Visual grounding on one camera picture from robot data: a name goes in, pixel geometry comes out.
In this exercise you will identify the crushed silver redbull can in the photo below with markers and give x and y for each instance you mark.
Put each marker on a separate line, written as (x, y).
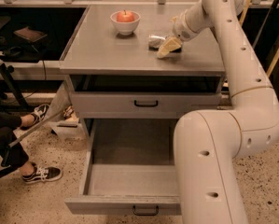
(155, 41)

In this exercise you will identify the long metal stick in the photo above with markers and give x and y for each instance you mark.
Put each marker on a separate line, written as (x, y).
(31, 130)

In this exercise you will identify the seated person in black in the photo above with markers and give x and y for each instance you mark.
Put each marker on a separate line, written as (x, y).
(17, 156)

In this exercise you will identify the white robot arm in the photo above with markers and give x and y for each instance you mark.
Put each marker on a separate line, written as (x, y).
(206, 141)

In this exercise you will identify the wooden easel frame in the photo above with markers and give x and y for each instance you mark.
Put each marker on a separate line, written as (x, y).
(260, 21)

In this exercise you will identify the black lower drawer handle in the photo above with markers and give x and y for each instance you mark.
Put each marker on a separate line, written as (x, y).
(145, 212)

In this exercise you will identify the closed grey upper drawer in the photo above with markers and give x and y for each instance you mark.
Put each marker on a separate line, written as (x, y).
(119, 105)

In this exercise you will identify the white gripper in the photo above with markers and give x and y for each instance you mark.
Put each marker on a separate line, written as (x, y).
(180, 28)

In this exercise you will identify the red apple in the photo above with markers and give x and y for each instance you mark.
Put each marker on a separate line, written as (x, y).
(125, 16)

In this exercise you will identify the open grey lower drawer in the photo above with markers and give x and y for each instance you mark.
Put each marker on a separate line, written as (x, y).
(129, 162)

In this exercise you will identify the black sneaker near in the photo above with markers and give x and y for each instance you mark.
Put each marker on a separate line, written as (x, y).
(43, 175)

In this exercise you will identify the black sneaker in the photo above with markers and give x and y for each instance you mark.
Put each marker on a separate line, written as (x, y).
(43, 175)
(35, 117)

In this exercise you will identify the grey drawer cabinet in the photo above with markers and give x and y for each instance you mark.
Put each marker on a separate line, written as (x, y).
(101, 59)

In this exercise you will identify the black upper drawer handle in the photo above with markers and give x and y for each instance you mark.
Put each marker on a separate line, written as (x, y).
(146, 104)

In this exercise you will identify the black sneaker far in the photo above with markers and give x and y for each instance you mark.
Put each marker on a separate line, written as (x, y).
(35, 117)

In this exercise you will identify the white ceramic bowl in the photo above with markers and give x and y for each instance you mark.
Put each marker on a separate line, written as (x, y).
(125, 28)

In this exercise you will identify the black drawer handle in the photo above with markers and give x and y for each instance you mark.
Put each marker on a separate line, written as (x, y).
(146, 104)
(145, 212)

